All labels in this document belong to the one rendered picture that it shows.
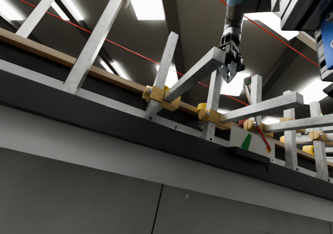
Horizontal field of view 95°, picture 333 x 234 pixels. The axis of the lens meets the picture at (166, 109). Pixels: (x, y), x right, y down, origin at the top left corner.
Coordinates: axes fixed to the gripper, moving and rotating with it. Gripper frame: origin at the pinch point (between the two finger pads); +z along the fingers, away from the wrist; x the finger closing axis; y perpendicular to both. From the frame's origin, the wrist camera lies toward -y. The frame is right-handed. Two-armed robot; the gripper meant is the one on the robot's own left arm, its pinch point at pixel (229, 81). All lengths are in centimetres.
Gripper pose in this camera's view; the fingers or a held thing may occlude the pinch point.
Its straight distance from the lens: 68.1
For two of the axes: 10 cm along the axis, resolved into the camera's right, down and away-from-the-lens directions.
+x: 6.7, -1.0, -7.3
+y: -7.0, -4.1, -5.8
